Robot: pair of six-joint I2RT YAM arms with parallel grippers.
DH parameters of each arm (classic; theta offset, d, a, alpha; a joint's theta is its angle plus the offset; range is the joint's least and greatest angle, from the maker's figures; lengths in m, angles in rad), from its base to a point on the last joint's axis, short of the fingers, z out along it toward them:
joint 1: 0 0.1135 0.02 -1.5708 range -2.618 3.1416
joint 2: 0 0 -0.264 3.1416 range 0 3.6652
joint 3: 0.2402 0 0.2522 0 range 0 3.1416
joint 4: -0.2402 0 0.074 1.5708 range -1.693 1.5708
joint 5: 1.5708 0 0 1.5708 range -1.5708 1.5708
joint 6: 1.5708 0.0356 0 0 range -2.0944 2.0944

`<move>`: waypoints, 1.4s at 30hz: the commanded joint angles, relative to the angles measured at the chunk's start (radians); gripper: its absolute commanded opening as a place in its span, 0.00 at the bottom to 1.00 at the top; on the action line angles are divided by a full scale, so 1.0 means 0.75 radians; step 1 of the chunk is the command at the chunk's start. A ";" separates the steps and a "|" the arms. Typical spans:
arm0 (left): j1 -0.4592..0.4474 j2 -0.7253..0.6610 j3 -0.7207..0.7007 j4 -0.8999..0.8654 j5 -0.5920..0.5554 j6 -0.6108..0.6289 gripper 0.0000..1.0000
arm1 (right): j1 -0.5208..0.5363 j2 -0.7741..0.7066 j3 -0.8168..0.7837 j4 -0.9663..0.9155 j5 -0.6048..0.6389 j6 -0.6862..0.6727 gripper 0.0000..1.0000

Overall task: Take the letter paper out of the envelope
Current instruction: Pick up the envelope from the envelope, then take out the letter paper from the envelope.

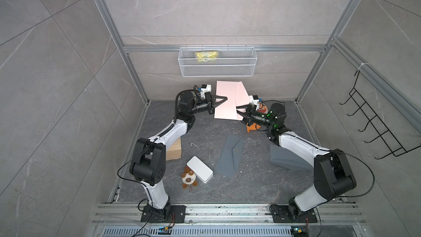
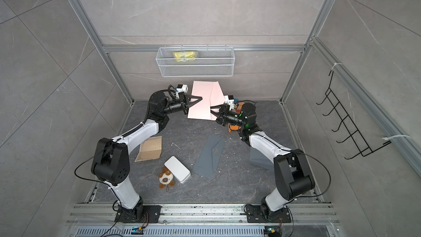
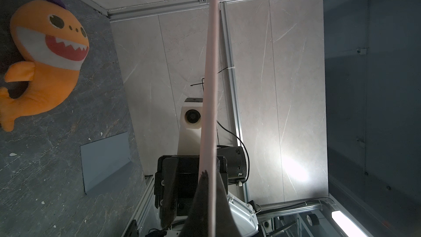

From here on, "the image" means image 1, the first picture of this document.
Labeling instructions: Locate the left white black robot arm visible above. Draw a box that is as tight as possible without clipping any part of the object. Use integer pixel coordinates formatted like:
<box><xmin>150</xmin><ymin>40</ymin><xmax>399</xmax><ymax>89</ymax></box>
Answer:
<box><xmin>129</xmin><ymin>86</ymin><xmax>228</xmax><ymax>221</ymax></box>

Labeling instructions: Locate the grey envelope under pink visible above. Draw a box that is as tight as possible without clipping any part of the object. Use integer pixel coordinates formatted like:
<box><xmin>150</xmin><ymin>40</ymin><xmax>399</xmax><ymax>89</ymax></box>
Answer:
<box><xmin>214</xmin><ymin>135</ymin><xmax>244</xmax><ymax>178</ymax></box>

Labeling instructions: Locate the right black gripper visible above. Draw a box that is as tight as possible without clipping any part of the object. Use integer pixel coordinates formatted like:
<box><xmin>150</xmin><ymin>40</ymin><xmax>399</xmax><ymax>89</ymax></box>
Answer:
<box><xmin>232</xmin><ymin>106</ymin><xmax>274</xmax><ymax>130</ymax></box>

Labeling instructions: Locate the orange shark plush toy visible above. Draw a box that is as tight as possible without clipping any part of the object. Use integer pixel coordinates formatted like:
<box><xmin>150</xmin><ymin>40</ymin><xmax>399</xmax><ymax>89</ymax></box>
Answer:
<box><xmin>243</xmin><ymin>104</ymin><xmax>269</xmax><ymax>132</ymax></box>

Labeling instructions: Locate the grey envelope front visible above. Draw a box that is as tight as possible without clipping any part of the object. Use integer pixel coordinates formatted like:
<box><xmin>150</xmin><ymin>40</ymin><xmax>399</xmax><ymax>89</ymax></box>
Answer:
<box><xmin>270</xmin><ymin>144</ymin><xmax>313</xmax><ymax>171</ymax></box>

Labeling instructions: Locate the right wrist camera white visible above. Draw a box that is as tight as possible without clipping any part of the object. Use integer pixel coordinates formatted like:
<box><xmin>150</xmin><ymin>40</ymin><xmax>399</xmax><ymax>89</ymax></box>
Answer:
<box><xmin>249</xmin><ymin>95</ymin><xmax>262</xmax><ymax>108</ymax></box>

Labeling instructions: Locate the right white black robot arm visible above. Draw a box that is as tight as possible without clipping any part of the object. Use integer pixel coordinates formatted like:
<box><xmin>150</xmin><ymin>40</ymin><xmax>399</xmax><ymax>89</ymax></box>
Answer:
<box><xmin>237</xmin><ymin>103</ymin><xmax>357</xmax><ymax>222</ymax></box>

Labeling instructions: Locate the white wire mesh basket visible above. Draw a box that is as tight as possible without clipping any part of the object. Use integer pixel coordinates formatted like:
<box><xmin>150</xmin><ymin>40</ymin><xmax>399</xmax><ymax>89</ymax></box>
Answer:
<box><xmin>178</xmin><ymin>47</ymin><xmax>257</xmax><ymax>77</ymax></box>

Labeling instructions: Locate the yellow packet in basket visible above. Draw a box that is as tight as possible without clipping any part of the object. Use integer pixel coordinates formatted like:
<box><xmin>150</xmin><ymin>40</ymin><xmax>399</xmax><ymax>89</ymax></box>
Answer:
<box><xmin>195</xmin><ymin>50</ymin><xmax>219</xmax><ymax>63</ymax></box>

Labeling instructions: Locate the black wire hook rack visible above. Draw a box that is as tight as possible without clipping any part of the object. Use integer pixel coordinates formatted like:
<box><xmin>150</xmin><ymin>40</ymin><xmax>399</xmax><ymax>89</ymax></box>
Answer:
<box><xmin>339</xmin><ymin>70</ymin><xmax>421</xmax><ymax>160</ymax></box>

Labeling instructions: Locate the white rectangular box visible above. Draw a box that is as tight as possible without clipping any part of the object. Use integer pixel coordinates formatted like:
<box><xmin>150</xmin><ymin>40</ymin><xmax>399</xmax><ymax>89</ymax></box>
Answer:
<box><xmin>186</xmin><ymin>156</ymin><xmax>213</xmax><ymax>183</ymax></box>

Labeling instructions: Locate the brown white dog plush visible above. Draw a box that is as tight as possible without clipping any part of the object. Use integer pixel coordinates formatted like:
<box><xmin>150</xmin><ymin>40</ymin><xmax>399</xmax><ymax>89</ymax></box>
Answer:
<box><xmin>181</xmin><ymin>166</ymin><xmax>198</xmax><ymax>189</ymax></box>

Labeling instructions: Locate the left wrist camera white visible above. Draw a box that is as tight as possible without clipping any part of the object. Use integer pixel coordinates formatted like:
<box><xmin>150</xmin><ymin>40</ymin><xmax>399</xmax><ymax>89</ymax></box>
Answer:
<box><xmin>194</xmin><ymin>84</ymin><xmax>212</xmax><ymax>99</ymax></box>

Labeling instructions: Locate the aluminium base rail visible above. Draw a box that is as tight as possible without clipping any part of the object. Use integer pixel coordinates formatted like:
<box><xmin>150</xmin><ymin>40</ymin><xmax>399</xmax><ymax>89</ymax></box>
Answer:
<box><xmin>88</xmin><ymin>203</ymin><xmax>372</xmax><ymax>237</ymax></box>

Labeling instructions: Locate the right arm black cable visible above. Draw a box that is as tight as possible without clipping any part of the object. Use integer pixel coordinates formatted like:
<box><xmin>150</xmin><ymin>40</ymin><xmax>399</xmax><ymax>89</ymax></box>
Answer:
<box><xmin>262</xmin><ymin>99</ymin><xmax>376</xmax><ymax>199</ymax></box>

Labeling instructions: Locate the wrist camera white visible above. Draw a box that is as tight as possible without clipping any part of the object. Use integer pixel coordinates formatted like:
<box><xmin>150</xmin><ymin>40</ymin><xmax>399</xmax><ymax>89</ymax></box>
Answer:
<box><xmin>194</xmin><ymin>84</ymin><xmax>212</xmax><ymax>99</ymax></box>
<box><xmin>249</xmin><ymin>95</ymin><xmax>262</xmax><ymax>108</ymax></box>

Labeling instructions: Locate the grey envelope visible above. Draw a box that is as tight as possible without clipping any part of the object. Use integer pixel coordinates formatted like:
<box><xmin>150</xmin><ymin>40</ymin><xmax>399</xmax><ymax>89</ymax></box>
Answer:
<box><xmin>214</xmin><ymin>135</ymin><xmax>244</xmax><ymax>178</ymax></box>
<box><xmin>270</xmin><ymin>144</ymin><xmax>313</xmax><ymax>171</ymax></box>

